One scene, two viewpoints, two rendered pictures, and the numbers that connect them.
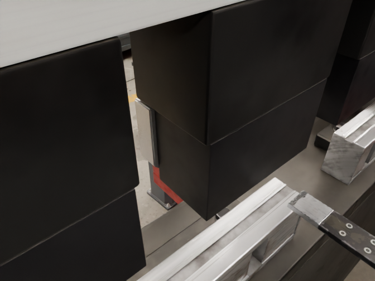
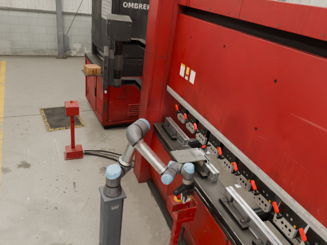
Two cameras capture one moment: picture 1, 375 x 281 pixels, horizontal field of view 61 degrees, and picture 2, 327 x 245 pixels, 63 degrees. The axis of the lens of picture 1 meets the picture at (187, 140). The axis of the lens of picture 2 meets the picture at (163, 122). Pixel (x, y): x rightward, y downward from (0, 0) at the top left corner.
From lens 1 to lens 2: 1.94 m
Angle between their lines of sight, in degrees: 63
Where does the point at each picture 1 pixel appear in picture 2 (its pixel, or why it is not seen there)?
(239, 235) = (238, 197)
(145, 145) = (249, 188)
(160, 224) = (222, 213)
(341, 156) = (215, 176)
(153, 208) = not seen: outside the picture
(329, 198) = (220, 185)
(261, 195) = (229, 191)
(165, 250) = (232, 212)
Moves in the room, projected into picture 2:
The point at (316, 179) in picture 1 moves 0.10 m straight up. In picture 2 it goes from (214, 184) to (216, 175)
